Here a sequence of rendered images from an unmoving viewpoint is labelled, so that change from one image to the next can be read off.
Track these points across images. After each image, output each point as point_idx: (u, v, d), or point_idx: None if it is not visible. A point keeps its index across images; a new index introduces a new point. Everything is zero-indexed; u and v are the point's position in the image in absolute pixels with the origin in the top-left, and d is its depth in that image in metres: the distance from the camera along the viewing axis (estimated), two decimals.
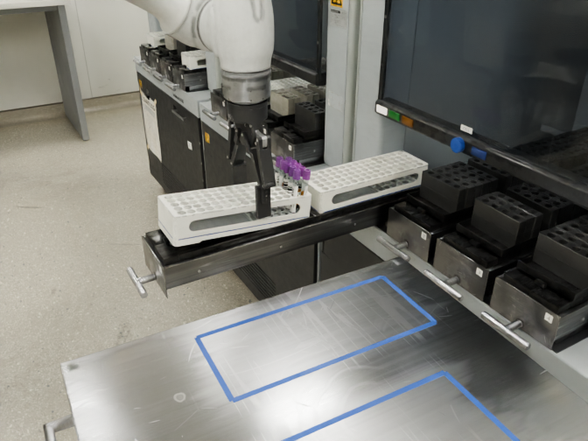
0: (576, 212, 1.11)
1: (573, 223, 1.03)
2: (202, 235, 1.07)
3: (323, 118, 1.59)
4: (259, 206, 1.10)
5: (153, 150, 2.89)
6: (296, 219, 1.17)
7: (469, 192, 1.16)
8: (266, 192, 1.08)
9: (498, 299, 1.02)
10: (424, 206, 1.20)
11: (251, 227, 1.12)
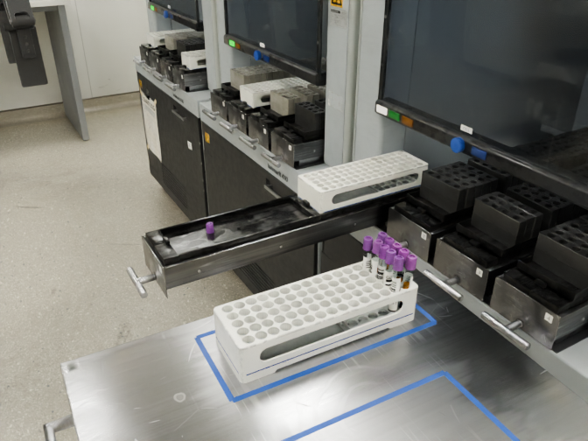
0: (576, 212, 1.11)
1: (573, 223, 1.03)
2: (277, 363, 0.78)
3: (323, 118, 1.59)
4: (21, 64, 0.68)
5: (153, 150, 2.89)
6: (398, 318, 0.86)
7: (469, 192, 1.16)
8: (25, 37, 0.66)
9: (498, 299, 1.02)
10: (424, 206, 1.20)
11: (341, 340, 0.82)
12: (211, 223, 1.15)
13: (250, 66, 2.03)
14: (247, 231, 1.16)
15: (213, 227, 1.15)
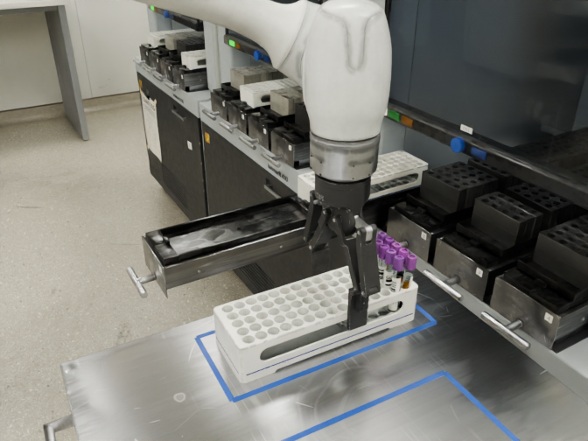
0: (576, 212, 1.11)
1: (573, 223, 1.03)
2: (277, 363, 0.78)
3: None
4: (353, 314, 0.80)
5: (153, 150, 2.89)
6: (398, 318, 0.86)
7: (469, 192, 1.16)
8: (364, 297, 0.78)
9: (498, 299, 1.02)
10: (424, 206, 1.20)
11: (341, 339, 0.82)
12: None
13: (250, 66, 2.03)
14: (247, 231, 1.16)
15: None
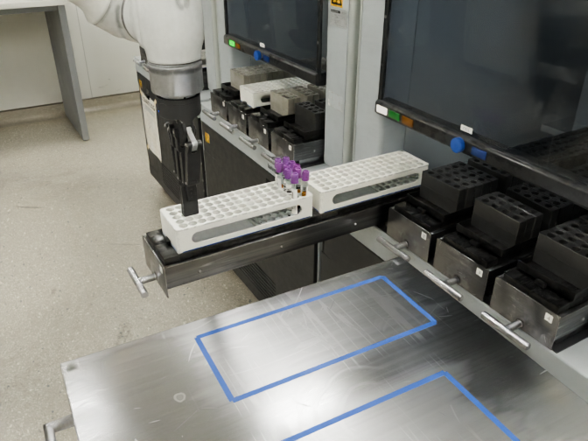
0: (576, 212, 1.11)
1: (573, 223, 1.03)
2: (206, 246, 1.08)
3: (323, 118, 1.59)
4: None
5: (153, 150, 2.89)
6: (298, 220, 1.17)
7: (469, 192, 1.16)
8: None
9: (498, 299, 1.02)
10: (424, 206, 1.20)
11: (254, 232, 1.13)
12: None
13: (250, 66, 2.03)
14: None
15: None
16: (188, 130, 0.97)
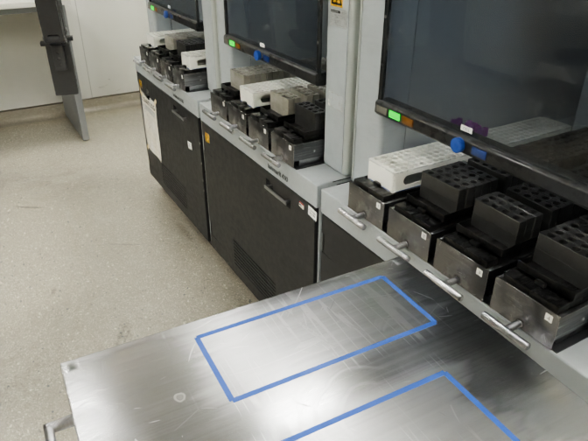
0: (576, 212, 1.11)
1: (573, 223, 1.03)
2: (411, 187, 1.30)
3: (323, 118, 1.59)
4: (55, 75, 0.77)
5: (153, 150, 2.89)
6: None
7: (469, 192, 1.16)
8: (58, 52, 0.75)
9: (498, 299, 1.02)
10: (424, 206, 1.20)
11: None
12: None
13: (250, 66, 2.03)
14: None
15: None
16: None
